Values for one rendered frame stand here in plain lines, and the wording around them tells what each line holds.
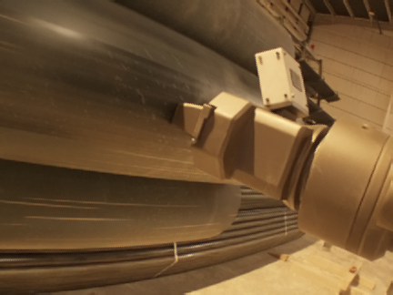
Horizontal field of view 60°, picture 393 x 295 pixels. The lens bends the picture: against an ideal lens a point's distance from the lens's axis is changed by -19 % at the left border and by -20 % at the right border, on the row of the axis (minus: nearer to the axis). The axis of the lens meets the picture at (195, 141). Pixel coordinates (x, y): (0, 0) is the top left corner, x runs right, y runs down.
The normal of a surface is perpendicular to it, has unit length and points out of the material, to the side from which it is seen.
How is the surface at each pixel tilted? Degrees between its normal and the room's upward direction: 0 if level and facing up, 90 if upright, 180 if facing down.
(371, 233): 118
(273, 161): 90
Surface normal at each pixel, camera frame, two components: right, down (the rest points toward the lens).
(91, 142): 0.53, 0.71
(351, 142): -0.24, -0.66
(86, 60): 0.81, 0.14
